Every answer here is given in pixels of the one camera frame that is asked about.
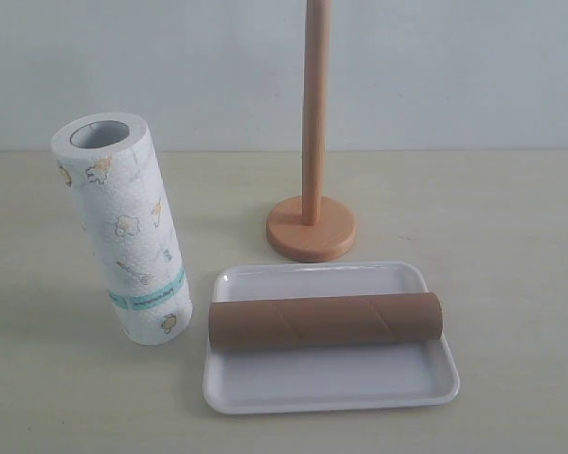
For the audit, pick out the printed paper towel roll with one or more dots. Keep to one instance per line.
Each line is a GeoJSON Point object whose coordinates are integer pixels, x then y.
{"type": "Point", "coordinates": [110, 167]}

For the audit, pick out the brown cardboard tube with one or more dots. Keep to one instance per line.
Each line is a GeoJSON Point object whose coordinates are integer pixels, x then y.
{"type": "Point", "coordinates": [325, 321]}

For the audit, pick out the wooden paper towel holder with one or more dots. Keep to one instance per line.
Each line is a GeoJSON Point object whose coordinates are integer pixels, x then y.
{"type": "Point", "coordinates": [313, 228]}

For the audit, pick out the white plastic tray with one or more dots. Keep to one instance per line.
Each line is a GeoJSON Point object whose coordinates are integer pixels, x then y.
{"type": "Point", "coordinates": [326, 378]}

